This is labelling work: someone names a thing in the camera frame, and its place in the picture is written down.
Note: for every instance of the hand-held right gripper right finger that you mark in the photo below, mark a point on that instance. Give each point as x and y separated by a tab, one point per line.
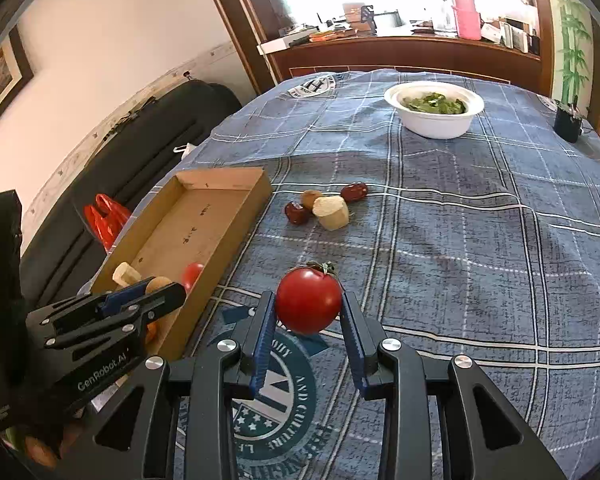
355	342

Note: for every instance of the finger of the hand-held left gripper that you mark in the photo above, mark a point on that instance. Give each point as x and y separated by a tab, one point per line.
130	294
160	297

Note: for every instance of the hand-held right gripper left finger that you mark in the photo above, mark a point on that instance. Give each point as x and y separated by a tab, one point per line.
261	342

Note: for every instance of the red tomato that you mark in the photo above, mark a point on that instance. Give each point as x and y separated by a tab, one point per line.
307	301
192	275

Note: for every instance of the brown cardboard box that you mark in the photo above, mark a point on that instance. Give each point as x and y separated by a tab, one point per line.
180	245

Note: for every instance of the person's left hand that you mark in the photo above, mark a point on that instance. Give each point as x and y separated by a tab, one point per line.
35	452

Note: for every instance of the red plastic bag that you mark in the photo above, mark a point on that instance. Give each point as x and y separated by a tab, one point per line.
105	217

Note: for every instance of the black upright object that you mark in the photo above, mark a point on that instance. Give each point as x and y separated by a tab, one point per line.
0	280

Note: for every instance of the black sofa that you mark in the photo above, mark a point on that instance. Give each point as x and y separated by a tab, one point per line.
130	160

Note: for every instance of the dark red date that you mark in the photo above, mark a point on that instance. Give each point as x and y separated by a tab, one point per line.
296	213
355	192

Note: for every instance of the white bowl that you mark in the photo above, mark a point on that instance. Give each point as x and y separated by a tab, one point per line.
432	115

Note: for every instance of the green leafy vegetables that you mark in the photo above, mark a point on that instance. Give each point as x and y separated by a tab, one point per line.
435	104

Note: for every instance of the long white box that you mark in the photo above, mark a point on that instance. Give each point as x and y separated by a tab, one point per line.
282	44

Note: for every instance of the wooden window counter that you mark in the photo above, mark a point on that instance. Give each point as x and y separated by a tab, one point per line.
405	55

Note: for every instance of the black cup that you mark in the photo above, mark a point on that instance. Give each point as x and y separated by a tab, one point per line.
567	123

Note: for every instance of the metal pot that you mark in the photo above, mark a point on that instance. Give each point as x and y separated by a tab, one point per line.
387	19

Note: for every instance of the black stand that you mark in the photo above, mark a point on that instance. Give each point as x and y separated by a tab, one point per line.
367	15

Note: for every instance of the pink water bottle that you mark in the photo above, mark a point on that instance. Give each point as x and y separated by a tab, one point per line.
467	19

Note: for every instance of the bamboo wall decal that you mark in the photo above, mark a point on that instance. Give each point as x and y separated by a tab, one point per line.
572	45

